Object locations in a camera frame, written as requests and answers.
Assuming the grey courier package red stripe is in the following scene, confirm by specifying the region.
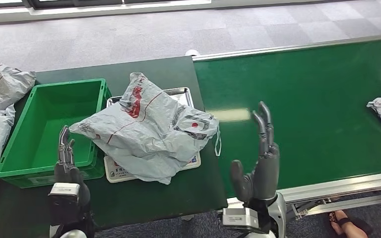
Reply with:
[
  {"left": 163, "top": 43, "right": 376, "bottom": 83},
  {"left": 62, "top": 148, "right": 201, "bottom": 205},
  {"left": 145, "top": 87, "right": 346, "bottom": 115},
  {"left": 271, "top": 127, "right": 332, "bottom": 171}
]
[{"left": 0, "top": 60, "right": 37, "bottom": 113}]

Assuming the green conveyor belt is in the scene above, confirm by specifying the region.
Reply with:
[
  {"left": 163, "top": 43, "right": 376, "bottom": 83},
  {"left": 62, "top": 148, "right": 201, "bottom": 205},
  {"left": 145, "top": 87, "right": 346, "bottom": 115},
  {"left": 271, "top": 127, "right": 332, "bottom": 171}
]
[{"left": 192, "top": 33, "right": 381, "bottom": 221}]

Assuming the dark green table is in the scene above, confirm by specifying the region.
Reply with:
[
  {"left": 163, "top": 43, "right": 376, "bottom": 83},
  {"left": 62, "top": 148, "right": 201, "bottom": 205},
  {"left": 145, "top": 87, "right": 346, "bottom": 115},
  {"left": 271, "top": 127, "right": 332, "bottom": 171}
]
[{"left": 0, "top": 56, "right": 229, "bottom": 238}]

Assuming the person's foot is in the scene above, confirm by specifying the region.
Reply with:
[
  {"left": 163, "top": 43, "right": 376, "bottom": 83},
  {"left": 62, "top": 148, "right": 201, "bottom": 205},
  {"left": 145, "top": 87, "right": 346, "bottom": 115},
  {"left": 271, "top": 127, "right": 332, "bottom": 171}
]
[{"left": 321, "top": 210, "right": 373, "bottom": 238}]

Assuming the white scale with steel tray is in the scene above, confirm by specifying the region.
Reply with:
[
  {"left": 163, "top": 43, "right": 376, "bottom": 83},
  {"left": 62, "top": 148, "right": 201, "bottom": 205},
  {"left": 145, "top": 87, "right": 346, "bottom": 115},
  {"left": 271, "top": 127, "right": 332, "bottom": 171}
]
[{"left": 104, "top": 87, "right": 202, "bottom": 184}]

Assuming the green plastic crate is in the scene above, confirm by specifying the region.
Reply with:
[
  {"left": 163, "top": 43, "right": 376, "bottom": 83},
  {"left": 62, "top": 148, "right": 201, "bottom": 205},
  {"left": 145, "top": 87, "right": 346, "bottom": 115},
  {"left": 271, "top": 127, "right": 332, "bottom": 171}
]
[{"left": 0, "top": 78, "right": 112, "bottom": 189}]

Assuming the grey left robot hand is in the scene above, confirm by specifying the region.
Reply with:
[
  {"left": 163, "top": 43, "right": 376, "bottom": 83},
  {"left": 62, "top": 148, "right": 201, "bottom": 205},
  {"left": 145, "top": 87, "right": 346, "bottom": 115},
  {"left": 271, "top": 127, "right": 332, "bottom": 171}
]
[{"left": 54, "top": 125, "right": 91, "bottom": 206}]

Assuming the dark window frame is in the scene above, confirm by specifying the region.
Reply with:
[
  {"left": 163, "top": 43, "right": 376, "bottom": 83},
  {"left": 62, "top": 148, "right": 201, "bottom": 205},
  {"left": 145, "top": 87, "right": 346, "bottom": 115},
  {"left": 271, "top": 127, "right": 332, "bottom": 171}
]
[{"left": 0, "top": 0, "right": 212, "bottom": 10}]

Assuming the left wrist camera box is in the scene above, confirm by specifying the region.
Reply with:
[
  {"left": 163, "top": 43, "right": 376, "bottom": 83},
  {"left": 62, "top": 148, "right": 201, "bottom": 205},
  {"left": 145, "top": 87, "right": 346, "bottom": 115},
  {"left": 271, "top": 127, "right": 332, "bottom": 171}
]
[{"left": 48, "top": 182, "right": 81, "bottom": 226}]

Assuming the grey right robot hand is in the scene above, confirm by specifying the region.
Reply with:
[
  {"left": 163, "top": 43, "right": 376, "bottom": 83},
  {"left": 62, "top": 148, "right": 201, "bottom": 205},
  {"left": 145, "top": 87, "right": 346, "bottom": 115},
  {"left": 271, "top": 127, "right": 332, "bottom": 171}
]
[{"left": 230, "top": 101, "right": 281, "bottom": 203}]

